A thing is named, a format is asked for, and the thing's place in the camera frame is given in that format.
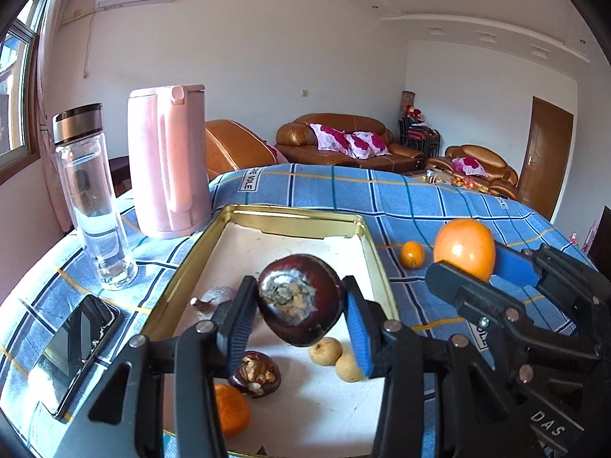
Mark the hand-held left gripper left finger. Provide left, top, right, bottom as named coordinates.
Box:
left=88, top=275, right=261, bottom=458

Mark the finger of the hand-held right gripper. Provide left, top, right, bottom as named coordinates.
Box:
left=494, top=243, right=611, bottom=339
left=425, top=260, right=602, bottom=358

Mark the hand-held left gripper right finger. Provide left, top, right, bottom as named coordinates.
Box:
left=343, top=275, right=550, bottom=458

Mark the tan longan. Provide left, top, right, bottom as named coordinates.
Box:
left=335, top=352, right=367, bottom=383
left=308, top=337, right=343, bottom=366

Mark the orange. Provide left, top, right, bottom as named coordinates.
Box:
left=214, top=384, right=251, bottom=439
left=400, top=241, right=427, bottom=269
left=433, top=218, right=497, bottom=282

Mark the purple round fruit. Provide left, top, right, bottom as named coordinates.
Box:
left=190, top=286, right=239, bottom=320

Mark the dark mangosteen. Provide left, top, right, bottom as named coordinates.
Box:
left=228, top=350, right=282, bottom=398
left=257, top=254, right=345, bottom=347

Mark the gold metal tin tray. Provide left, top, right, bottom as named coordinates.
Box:
left=141, top=204, right=401, bottom=456

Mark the brown leather armchair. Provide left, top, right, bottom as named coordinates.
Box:
left=205, top=119, right=289, bottom=179
left=426, top=144, right=519, bottom=200

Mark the wooden coffee table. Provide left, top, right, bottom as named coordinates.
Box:
left=415, top=169, right=497, bottom=192

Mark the brown wooden door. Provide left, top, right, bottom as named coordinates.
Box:
left=518, top=96, right=574, bottom=223

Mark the blue plaid tablecloth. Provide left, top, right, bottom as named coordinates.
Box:
left=0, top=162, right=597, bottom=458

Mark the stack of dark chairs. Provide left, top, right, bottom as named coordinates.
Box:
left=398, top=119, right=441, bottom=158

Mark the black smartphone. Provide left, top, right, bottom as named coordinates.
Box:
left=34, top=294, right=122, bottom=421

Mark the pink electric kettle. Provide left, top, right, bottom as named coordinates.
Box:
left=127, top=84, right=212, bottom=239

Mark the clear glass water bottle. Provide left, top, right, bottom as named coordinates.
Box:
left=52, top=103, right=139, bottom=291

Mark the brown leather three-seat sofa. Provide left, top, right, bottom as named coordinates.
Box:
left=276, top=113, right=425, bottom=169

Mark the window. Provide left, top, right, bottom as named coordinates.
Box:
left=0, top=0, right=51, bottom=173

